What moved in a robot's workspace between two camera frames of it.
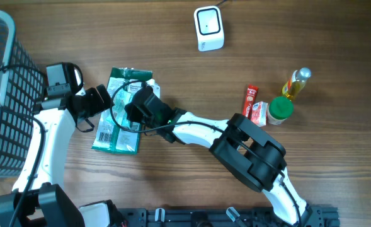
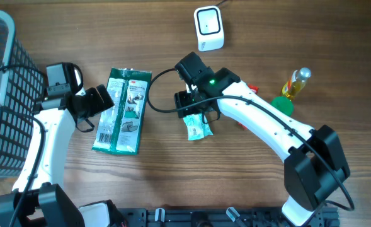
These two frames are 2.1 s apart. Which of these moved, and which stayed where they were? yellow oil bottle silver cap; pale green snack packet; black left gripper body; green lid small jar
Moved: pale green snack packet
Stayed: black left gripper body; green lid small jar; yellow oil bottle silver cap
